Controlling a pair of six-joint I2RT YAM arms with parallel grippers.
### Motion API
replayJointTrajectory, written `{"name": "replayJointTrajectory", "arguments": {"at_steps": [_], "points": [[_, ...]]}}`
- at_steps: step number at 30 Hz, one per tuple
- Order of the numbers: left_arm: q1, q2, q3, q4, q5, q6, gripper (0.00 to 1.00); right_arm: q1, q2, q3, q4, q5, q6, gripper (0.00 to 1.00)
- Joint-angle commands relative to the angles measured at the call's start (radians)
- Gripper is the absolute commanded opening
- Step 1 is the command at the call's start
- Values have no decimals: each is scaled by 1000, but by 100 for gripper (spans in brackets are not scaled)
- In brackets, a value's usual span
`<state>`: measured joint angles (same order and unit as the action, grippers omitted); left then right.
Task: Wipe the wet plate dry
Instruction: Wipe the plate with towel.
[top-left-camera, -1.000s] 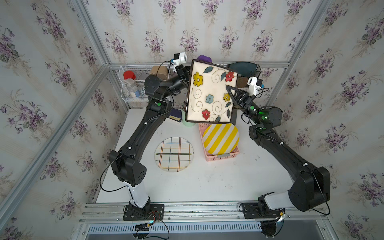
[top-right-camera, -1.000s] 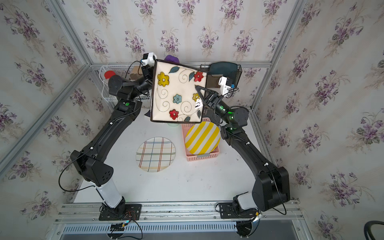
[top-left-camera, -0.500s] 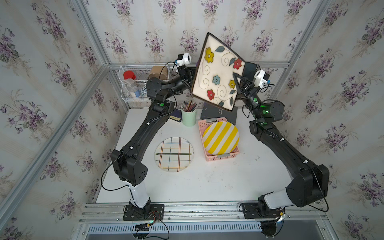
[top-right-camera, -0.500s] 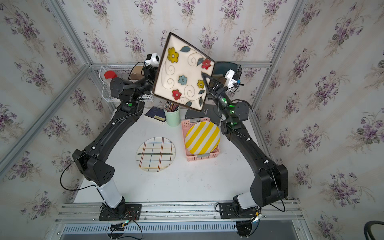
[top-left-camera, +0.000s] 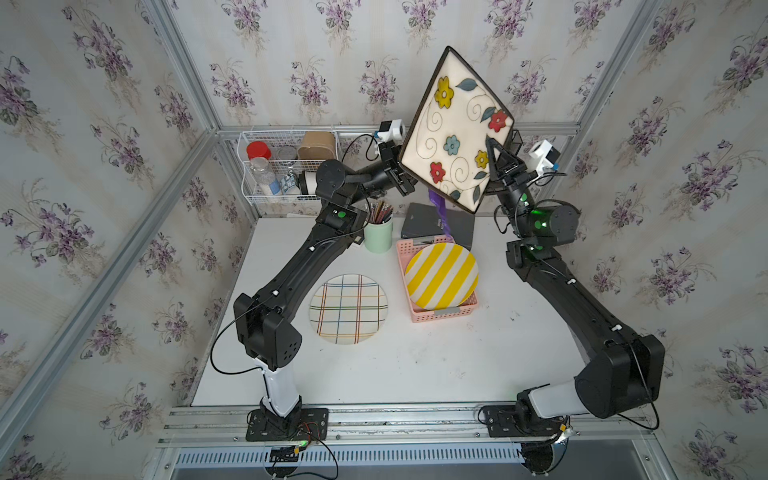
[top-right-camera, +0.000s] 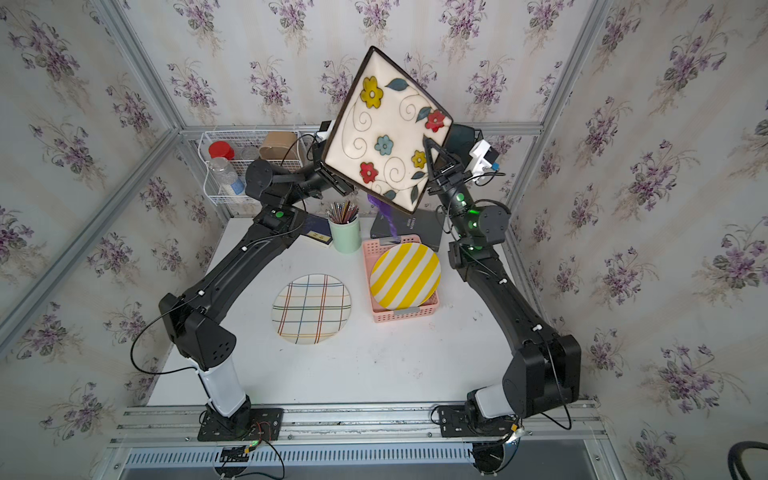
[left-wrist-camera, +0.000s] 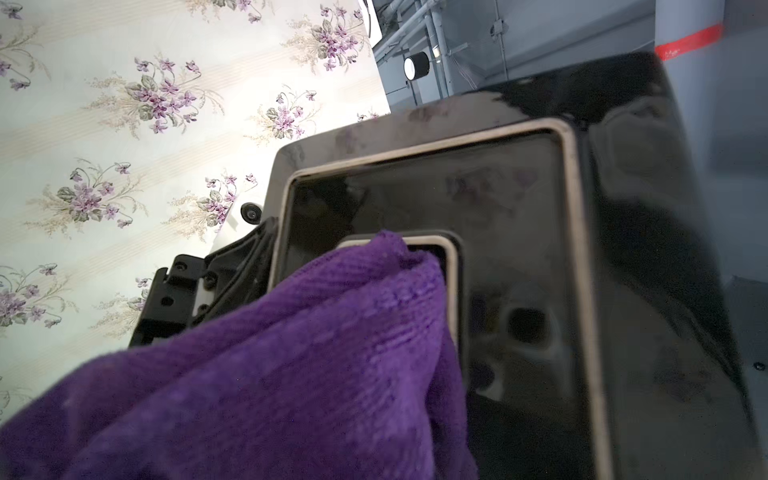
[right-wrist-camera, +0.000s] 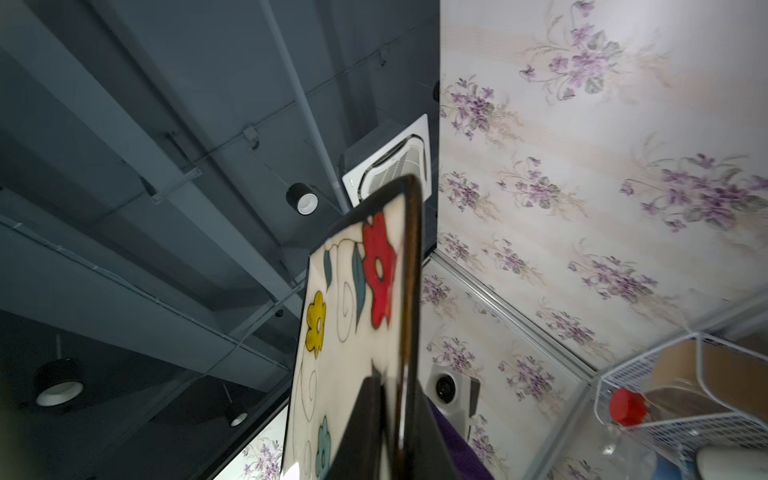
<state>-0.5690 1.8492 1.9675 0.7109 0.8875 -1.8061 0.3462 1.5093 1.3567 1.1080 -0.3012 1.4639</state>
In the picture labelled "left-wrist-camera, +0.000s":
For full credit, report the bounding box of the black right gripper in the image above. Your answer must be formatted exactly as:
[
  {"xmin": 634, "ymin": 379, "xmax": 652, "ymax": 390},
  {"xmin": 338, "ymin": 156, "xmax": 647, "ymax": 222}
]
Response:
[{"xmin": 128, "ymin": 217, "xmax": 278, "ymax": 348}]

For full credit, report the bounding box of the black ceiling spotlight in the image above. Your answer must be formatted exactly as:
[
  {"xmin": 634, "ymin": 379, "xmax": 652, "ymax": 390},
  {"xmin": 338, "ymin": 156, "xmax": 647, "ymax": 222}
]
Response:
[{"xmin": 403, "ymin": 51, "xmax": 431, "ymax": 82}]

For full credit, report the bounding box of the square floral black-rimmed plate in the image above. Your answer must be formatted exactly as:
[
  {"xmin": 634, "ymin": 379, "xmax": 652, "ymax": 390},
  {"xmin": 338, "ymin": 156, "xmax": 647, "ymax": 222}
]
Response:
[{"xmin": 265, "ymin": 52, "xmax": 767, "ymax": 479}]

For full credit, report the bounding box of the purple microfiber cloth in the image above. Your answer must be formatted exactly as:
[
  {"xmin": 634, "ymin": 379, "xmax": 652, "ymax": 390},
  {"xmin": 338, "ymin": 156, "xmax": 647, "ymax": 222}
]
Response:
[{"xmin": 1, "ymin": 232, "xmax": 477, "ymax": 479}]

